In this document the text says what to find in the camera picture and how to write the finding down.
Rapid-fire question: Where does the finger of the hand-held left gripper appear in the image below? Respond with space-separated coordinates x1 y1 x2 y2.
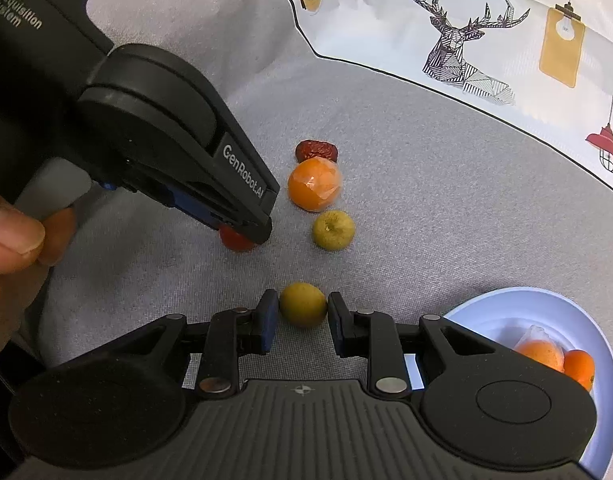
94 176 274 248
206 105 282 227

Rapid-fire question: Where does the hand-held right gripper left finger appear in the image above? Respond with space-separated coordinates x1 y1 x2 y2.
149 289 280 396

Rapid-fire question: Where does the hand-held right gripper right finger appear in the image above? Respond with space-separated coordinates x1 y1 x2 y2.
327 291 487 396

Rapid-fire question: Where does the plastic-wrapped red tomato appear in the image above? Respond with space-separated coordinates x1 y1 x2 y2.
219 225 257 253

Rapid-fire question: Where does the small yellow-green jujube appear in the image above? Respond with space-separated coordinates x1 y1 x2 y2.
313 211 356 251
279 282 329 328

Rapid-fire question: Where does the plastic-wrapped orange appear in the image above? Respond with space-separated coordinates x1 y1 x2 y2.
511 325 566 373
287 157 344 212

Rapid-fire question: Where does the dried red date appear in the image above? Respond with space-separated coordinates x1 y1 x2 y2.
295 140 339 164

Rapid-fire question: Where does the light blue plate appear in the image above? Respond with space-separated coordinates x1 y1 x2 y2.
405 287 613 480

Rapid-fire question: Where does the unwrapped mandarin orange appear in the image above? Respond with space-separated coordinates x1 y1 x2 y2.
563 349 596 392

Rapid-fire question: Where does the person's left hand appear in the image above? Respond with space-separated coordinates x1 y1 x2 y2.
0 180 78 396

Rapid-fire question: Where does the grey printed tablecloth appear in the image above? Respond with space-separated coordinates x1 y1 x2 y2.
0 0 613 480

